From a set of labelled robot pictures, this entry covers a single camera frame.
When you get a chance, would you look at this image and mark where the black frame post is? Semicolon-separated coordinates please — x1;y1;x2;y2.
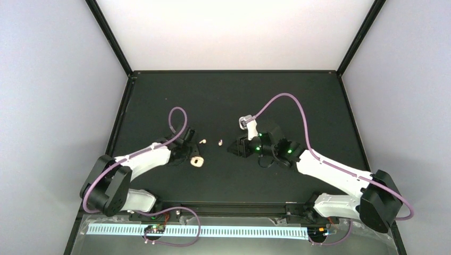
85;0;133;76
337;0;386;77

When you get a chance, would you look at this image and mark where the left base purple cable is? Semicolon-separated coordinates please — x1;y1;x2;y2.
135;206;202;248

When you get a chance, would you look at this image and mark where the right small circuit board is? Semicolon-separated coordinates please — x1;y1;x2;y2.
307;227;329;237

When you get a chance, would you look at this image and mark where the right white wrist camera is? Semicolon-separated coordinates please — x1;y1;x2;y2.
239;115;258;141

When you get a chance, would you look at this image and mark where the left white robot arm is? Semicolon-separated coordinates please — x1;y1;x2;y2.
80;127;203;217

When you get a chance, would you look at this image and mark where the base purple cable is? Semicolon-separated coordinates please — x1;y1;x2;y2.
135;206;202;248
307;215;354;247

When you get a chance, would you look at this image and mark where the left black frame post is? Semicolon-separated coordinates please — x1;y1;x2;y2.
85;0;133;76

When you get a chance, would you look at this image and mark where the left small circuit board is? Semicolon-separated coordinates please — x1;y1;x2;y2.
144;225;166;235

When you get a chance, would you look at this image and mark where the white slotted cable duct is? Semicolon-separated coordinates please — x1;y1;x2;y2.
83;223;308;240

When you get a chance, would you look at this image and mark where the small circuit board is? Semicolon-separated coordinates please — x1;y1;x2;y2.
307;227;329;237
144;225;166;235

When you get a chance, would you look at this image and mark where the right black frame post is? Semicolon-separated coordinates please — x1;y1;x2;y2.
337;0;386;77

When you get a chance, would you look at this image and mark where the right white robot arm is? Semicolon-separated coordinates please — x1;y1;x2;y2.
227;124;403;233

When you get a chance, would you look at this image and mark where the square white earbud case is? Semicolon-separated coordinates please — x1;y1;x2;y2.
190;156;205;168

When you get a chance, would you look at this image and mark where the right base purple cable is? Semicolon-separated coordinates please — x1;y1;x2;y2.
307;215;354;247

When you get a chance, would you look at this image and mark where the black aluminium front rail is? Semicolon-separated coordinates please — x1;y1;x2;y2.
148;200;315;215

